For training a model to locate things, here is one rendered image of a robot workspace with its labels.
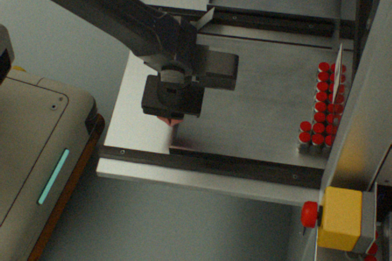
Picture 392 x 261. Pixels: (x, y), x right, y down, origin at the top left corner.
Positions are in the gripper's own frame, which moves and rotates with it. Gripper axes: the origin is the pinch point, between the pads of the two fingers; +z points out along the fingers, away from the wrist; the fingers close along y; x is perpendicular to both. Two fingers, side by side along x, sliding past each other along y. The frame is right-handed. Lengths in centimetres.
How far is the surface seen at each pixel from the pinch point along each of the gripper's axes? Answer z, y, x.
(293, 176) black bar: -0.7, 22.8, -7.4
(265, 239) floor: 88, 31, 15
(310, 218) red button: -11.9, 23.9, -19.8
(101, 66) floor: 94, -36, 74
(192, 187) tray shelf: 3.5, 5.7, -10.7
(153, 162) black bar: 2.3, -1.9, -7.7
